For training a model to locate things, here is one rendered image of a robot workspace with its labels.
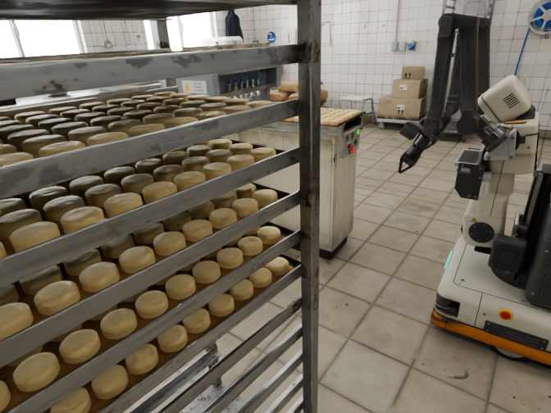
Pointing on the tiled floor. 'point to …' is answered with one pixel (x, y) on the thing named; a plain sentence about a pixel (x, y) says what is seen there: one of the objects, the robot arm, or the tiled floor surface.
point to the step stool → (362, 106)
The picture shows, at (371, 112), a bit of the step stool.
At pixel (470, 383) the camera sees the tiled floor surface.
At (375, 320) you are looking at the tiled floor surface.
